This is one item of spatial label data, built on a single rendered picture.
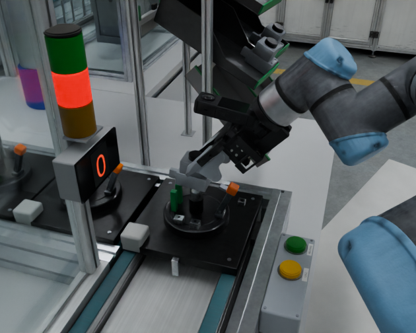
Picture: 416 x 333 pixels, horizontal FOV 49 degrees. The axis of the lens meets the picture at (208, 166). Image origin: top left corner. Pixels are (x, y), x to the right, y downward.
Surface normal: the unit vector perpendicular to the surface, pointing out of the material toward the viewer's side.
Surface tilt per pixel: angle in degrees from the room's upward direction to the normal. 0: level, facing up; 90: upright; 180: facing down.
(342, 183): 0
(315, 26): 90
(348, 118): 54
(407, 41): 90
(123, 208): 0
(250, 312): 0
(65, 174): 90
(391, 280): 46
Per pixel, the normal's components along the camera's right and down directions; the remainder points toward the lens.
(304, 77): -0.63, 0.10
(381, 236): -0.62, -0.67
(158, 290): 0.00, -0.83
